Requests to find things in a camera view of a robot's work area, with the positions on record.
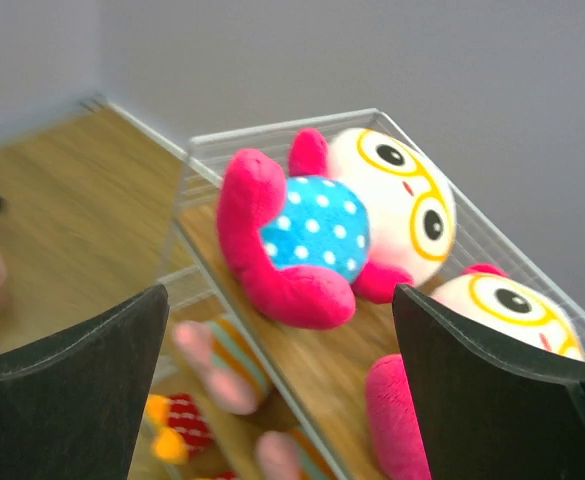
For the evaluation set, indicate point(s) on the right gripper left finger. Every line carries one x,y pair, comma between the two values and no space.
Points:
71,403

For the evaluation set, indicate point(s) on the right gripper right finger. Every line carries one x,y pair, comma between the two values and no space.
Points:
489,406

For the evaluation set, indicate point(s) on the white panda plush with glasses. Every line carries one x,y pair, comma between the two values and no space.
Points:
482,293

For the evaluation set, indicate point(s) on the yellow frog plush back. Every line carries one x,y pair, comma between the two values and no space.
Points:
180,430

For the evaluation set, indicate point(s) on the pink plush face down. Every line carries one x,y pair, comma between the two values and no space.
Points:
224,362

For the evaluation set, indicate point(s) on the pink frog plush striped shirt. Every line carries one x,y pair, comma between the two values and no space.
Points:
291,455

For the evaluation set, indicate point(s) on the white panda plush blue dress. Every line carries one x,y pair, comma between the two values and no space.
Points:
346,218

